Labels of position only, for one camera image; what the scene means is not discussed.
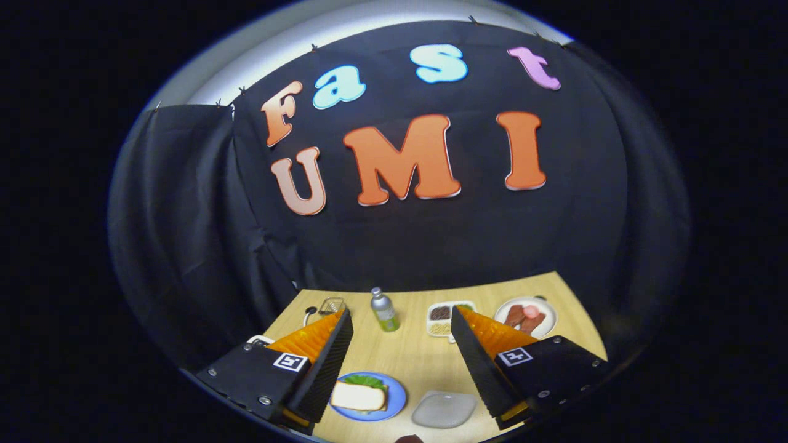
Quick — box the green label metal bottle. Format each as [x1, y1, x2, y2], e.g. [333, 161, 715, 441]
[370, 287, 401, 333]

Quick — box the toasted bread slice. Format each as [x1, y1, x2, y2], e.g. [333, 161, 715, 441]
[330, 381, 388, 412]

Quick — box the green lettuce leaf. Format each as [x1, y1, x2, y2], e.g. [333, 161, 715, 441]
[342, 375, 388, 391]

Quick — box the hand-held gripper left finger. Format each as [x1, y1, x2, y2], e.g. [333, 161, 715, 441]
[196, 309, 355, 436]

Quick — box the blue round plate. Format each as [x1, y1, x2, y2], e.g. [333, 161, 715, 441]
[328, 371, 408, 423]

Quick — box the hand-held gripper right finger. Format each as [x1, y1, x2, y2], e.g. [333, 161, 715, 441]
[451, 305, 610, 431]

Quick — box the black backdrop cloth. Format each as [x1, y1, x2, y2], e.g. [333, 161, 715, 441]
[108, 22, 693, 376]

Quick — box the white oval plate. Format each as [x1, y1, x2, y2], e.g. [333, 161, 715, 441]
[494, 296, 558, 340]

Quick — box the white square plate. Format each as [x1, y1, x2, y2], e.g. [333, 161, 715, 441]
[411, 390, 478, 429]

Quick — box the white divided tray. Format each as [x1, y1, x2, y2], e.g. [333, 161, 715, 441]
[427, 300, 476, 343]

